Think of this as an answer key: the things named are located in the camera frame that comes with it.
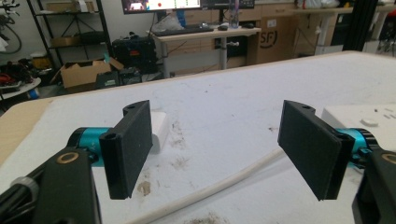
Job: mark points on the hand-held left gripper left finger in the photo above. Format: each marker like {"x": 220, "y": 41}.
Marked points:
{"x": 127, "y": 155}

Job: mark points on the white charger plug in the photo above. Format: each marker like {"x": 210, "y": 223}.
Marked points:
{"x": 159, "y": 130}

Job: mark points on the black computer mouse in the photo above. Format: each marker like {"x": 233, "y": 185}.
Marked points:
{"x": 223, "y": 27}
{"x": 248, "y": 25}

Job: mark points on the clear water bottle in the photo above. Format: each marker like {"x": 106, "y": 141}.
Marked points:
{"x": 234, "y": 15}

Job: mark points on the black metal shelf rack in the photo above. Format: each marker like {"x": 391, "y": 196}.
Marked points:
{"x": 102, "y": 25}

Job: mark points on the round white table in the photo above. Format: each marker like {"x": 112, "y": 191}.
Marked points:
{"x": 21, "y": 88}

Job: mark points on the pile of red black tools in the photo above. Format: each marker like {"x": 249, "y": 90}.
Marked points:
{"x": 15, "y": 73}

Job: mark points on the black box with green label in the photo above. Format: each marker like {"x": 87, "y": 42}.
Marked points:
{"x": 107, "y": 81}

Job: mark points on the clear plastic bag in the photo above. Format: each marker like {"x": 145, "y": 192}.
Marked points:
{"x": 171, "y": 23}

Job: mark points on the small cardboard box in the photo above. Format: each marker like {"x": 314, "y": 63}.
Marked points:
{"x": 65, "y": 41}

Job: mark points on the wooden desk with white legs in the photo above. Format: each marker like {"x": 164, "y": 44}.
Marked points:
{"x": 199, "y": 34}

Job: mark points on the blue tape roll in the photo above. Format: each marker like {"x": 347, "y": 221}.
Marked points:
{"x": 33, "y": 94}

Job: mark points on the black keyboard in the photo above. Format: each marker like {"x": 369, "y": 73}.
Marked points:
{"x": 183, "y": 31}

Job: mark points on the long wooden desk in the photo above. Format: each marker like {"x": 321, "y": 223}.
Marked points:
{"x": 320, "y": 11}

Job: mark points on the large printed cardboard box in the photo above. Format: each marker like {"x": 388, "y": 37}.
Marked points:
{"x": 277, "y": 40}

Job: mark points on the dark computer monitor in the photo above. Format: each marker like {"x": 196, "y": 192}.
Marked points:
{"x": 224, "y": 3}

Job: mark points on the open cardboard box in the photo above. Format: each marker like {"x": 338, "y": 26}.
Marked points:
{"x": 81, "y": 74}

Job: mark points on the white power strip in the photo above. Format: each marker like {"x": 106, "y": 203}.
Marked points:
{"x": 351, "y": 116}

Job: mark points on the black equipment case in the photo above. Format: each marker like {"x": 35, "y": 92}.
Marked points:
{"x": 134, "y": 54}

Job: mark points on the black metal post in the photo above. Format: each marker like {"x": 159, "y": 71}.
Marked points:
{"x": 358, "y": 25}

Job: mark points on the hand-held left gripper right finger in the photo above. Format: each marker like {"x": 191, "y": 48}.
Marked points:
{"x": 314, "y": 149}

